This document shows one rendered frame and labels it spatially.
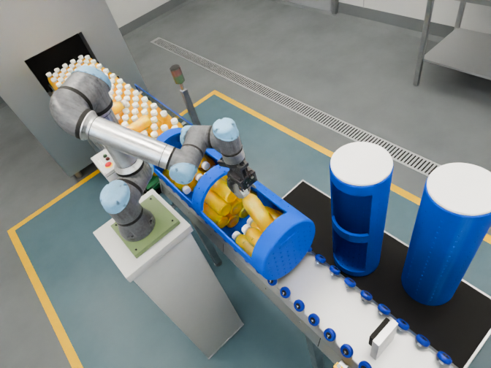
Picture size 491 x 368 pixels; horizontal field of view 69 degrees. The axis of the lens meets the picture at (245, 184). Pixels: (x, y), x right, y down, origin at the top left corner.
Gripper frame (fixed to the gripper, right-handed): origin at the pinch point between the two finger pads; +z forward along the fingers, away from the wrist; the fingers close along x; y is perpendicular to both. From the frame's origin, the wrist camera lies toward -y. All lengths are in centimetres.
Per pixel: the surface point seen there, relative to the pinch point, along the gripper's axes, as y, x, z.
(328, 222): -18, 65, 112
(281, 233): 23.0, -2.1, 3.2
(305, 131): -108, 136, 128
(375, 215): 26, 52, 48
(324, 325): 47, -9, 33
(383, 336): 66, -2, 18
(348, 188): 16, 43, 26
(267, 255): 23.6, -10.3, 7.8
